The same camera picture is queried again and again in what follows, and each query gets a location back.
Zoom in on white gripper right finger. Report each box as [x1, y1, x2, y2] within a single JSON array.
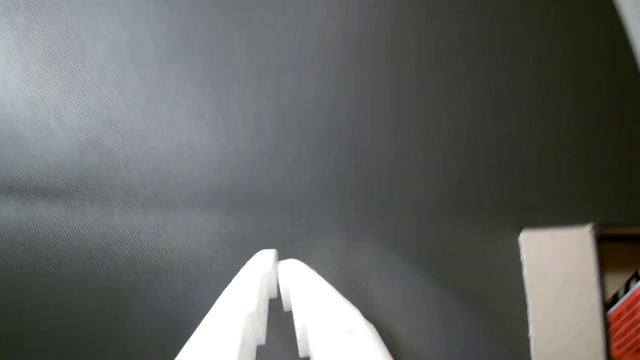
[[277, 258, 394, 360]]

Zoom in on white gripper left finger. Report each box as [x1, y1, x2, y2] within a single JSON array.
[[175, 249, 279, 360]]

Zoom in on red cylinder object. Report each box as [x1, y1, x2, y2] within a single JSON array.
[[604, 272, 640, 360]]

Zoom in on small open cardboard box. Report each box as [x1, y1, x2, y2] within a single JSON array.
[[517, 222, 640, 360]]

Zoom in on dark grey textured mat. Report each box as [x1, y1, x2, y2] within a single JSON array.
[[0, 0, 640, 360]]

